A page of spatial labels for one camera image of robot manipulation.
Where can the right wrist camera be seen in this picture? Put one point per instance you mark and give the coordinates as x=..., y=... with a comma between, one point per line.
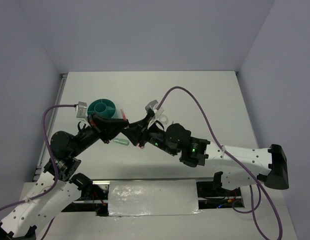
x=153, y=106

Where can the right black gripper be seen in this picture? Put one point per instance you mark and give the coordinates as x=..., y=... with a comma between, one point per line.
x=139, y=129

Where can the pink pen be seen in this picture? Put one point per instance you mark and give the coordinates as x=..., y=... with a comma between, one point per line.
x=123, y=114

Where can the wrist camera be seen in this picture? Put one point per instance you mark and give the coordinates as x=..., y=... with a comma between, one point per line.
x=81, y=110
x=153, y=106

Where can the silver foil base cover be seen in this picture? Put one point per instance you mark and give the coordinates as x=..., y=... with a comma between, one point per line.
x=153, y=198

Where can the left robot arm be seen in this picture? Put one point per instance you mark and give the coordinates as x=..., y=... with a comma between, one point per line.
x=59, y=184

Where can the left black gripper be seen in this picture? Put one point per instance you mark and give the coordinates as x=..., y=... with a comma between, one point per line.
x=107, y=128

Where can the clear tape roll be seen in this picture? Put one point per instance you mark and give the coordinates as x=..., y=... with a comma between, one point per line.
x=163, y=119

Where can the teal round divided container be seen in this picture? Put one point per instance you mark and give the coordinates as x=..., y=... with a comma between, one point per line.
x=103, y=107

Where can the green highlighter cap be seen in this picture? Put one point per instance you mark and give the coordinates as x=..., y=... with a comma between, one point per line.
x=121, y=141

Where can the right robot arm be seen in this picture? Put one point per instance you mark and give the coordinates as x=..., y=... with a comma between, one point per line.
x=236, y=166

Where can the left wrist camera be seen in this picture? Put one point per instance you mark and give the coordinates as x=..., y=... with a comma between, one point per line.
x=81, y=110

